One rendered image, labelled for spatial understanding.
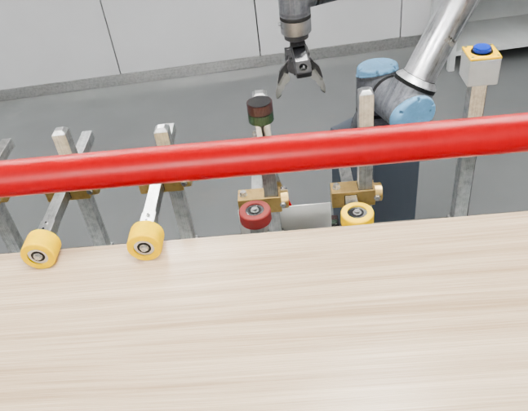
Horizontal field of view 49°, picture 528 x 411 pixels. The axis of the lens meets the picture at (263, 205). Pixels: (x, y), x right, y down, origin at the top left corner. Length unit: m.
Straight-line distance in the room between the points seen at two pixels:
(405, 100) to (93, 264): 1.13
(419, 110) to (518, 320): 0.97
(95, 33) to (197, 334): 3.24
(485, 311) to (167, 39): 3.32
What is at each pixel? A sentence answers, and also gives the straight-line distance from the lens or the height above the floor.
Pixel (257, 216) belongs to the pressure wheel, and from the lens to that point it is 1.42.
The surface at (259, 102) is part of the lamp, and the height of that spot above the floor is 1.17.
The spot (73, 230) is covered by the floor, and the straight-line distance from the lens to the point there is 3.05.
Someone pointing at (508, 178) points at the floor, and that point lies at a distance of 3.11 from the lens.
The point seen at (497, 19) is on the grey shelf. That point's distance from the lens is 4.53.
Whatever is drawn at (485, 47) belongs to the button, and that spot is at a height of 1.23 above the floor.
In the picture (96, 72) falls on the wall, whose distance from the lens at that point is 4.33.
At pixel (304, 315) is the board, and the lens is 1.19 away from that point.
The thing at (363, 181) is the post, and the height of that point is 0.89.
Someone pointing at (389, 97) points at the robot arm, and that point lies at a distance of 2.03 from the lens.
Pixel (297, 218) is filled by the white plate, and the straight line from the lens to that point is 1.64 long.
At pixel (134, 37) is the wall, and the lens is 4.19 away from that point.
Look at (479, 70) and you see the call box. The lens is 1.41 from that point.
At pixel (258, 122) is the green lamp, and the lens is 1.34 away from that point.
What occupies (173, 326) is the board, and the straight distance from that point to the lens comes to 1.22.
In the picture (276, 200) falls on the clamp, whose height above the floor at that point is 0.86.
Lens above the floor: 1.81
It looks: 39 degrees down
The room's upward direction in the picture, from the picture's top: 7 degrees counter-clockwise
